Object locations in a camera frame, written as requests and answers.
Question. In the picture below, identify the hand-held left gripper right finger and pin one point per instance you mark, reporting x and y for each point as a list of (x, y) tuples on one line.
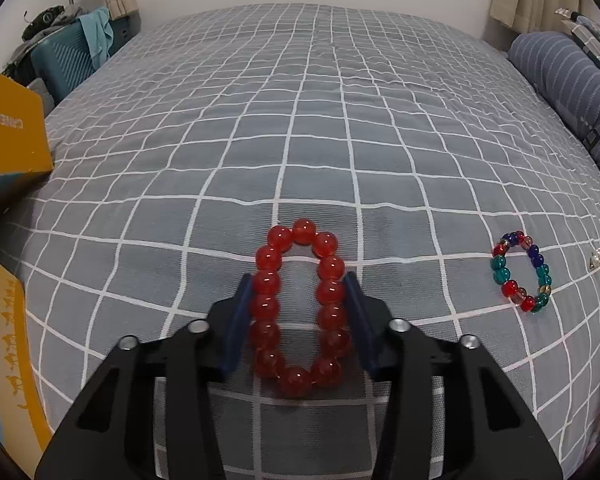
[(360, 320)]

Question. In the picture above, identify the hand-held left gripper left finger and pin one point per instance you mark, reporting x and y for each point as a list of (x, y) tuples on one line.
[(236, 320)]

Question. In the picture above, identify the small silver earring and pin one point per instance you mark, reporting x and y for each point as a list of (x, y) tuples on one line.
[(598, 258)]

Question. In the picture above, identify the checked grey bed sheet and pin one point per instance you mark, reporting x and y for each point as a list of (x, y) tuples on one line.
[(300, 160)]

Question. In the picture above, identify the yellow and blue box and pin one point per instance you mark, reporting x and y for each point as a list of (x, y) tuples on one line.
[(10, 350)]

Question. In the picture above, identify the blue striped pillow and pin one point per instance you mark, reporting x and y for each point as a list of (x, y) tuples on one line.
[(570, 90)]

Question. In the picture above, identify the yellow cardboard box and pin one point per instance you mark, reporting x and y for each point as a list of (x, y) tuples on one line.
[(10, 125)]

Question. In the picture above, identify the patterned pillow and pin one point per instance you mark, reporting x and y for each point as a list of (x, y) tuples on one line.
[(592, 30)]

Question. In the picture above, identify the teal suitcase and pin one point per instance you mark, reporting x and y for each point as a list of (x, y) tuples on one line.
[(62, 62)]

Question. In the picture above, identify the teal cloth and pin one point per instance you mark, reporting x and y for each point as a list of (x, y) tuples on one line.
[(97, 35)]

